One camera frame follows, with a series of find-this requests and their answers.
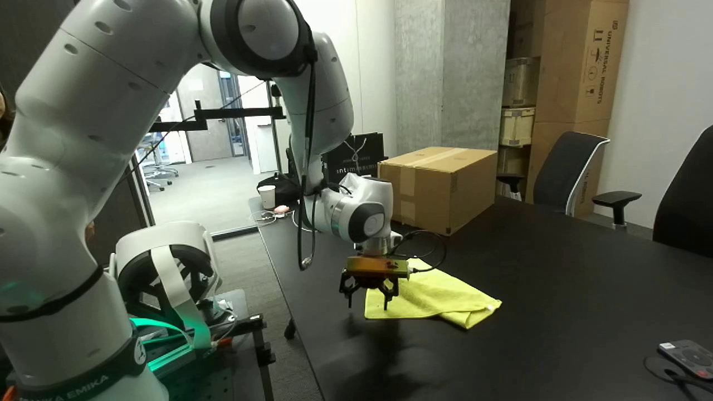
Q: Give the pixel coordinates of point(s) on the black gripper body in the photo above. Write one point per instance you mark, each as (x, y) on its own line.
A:
(370, 283)

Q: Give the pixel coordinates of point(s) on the yellow cloth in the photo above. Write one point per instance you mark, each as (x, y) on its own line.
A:
(446, 296)

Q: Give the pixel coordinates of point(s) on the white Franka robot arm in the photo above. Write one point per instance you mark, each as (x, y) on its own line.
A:
(74, 148)

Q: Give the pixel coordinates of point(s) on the brown cardboard box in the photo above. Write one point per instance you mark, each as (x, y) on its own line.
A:
(438, 185)

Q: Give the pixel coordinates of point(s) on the white cup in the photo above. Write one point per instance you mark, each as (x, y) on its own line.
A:
(266, 197)

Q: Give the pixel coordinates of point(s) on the black monitor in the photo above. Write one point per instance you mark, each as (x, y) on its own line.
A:
(363, 151)

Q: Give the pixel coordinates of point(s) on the orange clamp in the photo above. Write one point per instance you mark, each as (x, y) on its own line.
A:
(223, 344)

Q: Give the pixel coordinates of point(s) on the black robot mounting stand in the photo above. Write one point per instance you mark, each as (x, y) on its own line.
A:
(223, 370)

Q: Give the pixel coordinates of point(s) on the white VR headset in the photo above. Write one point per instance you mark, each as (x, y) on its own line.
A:
(164, 258)

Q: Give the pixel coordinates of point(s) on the shelf with boxes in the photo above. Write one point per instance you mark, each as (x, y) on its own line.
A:
(517, 126)

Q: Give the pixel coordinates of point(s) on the black tripod boom stand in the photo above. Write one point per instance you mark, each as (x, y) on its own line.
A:
(223, 115)

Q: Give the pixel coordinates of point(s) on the tall cardboard box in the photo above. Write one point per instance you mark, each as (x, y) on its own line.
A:
(581, 73)

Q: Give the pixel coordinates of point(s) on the grey tablet with lit screen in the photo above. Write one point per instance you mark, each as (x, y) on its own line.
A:
(691, 356)

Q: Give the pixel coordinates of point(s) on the black stereo camera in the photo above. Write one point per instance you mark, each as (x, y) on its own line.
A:
(270, 76)

